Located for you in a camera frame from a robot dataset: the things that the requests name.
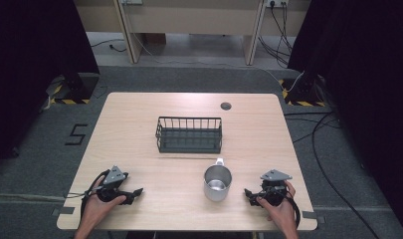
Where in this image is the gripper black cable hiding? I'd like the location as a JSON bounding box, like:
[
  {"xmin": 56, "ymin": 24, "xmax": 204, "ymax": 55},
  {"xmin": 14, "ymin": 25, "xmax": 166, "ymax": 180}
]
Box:
[
  {"xmin": 287, "ymin": 194, "xmax": 302, "ymax": 230},
  {"xmin": 63, "ymin": 168, "xmax": 111, "ymax": 220}
]

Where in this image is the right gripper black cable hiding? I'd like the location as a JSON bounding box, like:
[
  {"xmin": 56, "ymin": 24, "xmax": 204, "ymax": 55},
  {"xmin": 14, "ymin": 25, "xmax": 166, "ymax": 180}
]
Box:
[{"xmin": 287, "ymin": 194, "xmax": 302, "ymax": 230}]

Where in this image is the metal cup with handle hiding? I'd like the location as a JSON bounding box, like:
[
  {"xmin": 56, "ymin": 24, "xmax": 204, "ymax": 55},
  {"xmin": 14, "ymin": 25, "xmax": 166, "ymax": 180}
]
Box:
[{"xmin": 203, "ymin": 157, "xmax": 233, "ymax": 203}]

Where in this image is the brown cardboard box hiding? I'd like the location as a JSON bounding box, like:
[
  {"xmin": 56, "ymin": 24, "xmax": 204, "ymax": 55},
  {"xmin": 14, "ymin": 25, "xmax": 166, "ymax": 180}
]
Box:
[{"xmin": 142, "ymin": 32, "xmax": 167, "ymax": 46}]

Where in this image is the beige desk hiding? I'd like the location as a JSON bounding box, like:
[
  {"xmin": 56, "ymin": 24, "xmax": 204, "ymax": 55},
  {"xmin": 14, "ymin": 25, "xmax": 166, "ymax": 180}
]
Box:
[{"xmin": 73, "ymin": 0, "xmax": 313, "ymax": 67}]

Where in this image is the grey tape strip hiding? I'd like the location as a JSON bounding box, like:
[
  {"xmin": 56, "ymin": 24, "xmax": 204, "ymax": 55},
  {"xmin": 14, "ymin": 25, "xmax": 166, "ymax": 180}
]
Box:
[
  {"xmin": 302, "ymin": 210, "xmax": 326, "ymax": 225},
  {"xmin": 51, "ymin": 206, "xmax": 76, "ymax": 217}
]

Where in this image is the thick black floor cable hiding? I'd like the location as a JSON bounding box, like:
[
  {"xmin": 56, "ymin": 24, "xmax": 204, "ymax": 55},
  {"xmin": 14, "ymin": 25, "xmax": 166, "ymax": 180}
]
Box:
[{"xmin": 310, "ymin": 112, "xmax": 380, "ymax": 239}]

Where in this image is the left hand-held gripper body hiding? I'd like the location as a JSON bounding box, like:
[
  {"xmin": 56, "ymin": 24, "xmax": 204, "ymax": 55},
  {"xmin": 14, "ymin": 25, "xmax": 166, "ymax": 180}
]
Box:
[{"xmin": 94, "ymin": 164, "xmax": 135, "ymax": 204}]

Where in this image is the thin black floor cable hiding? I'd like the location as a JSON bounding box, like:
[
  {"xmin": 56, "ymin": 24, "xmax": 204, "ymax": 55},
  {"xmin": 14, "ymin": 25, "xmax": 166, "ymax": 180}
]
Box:
[{"xmin": 283, "ymin": 111, "xmax": 343, "ymax": 144}]

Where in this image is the person's right hand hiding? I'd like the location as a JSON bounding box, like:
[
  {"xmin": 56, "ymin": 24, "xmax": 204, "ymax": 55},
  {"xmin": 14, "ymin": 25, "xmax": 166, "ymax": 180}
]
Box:
[{"xmin": 256, "ymin": 180, "xmax": 299, "ymax": 231}]

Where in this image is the bundle of black cables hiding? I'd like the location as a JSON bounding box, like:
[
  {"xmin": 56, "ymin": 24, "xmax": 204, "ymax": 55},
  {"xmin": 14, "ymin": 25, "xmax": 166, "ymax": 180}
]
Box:
[{"xmin": 257, "ymin": 1, "xmax": 295, "ymax": 68}]

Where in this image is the black wire rack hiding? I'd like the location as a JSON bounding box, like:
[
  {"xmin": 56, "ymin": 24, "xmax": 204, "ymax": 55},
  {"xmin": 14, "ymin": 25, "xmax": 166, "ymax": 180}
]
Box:
[{"xmin": 154, "ymin": 116, "xmax": 224, "ymax": 154}]

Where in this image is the black cable with plug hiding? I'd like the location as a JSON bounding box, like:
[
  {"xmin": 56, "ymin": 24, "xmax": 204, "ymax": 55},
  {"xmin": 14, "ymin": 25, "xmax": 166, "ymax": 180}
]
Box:
[{"xmin": 90, "ymin": 38, "xmax": 127, "ymax": 54}]

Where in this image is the dark curtain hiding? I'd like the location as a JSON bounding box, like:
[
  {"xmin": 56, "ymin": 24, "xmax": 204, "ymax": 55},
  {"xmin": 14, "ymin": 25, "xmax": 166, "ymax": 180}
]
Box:
[
  {"xmin": 287, "ymin": 0, "xmax": 403, "ymax": 237},
  {"xmin": 0, "ymin": 0, "xmax": 101, "ymax": 170}
]

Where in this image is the person's left hand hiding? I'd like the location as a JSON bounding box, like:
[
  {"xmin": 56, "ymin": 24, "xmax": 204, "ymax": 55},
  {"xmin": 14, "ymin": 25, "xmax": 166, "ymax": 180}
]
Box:
[{"xmin": 84, "ymin": 193, "xmax": 127, "ymax": 227}]

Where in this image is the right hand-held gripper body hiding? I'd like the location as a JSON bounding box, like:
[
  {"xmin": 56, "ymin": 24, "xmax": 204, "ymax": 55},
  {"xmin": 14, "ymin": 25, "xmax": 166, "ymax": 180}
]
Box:
[{"xmin": 254, "ymin": 168, "xmax": 294, "ymax": 207}]

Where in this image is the black stand base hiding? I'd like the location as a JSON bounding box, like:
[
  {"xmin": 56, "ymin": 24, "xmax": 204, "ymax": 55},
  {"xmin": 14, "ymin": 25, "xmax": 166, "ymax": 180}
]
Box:
[
  {"xmin": 279, "ymin": 73, "xmax": 326, "ymax": 108},
  {"xmin": 49, "ymin": 72, "xmax": 101, "ymax": 106}
]

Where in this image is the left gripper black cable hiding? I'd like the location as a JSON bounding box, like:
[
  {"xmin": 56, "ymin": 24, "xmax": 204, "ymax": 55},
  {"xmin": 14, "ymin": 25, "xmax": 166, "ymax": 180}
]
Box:
[{"xmin": 63, "ymin": 168, "xmax": 111, "ymax": 220}]

